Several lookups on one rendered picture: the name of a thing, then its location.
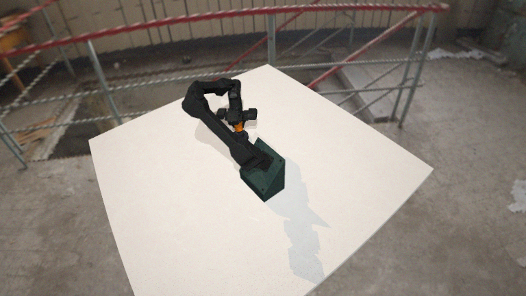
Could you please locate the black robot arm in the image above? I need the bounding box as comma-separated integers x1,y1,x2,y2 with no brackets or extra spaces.
181,77,274,173

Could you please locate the orange cylinder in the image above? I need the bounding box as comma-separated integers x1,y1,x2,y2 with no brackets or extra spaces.
234,121,243,132

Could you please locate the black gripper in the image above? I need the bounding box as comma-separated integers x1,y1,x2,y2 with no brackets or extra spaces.
216,100,258,128

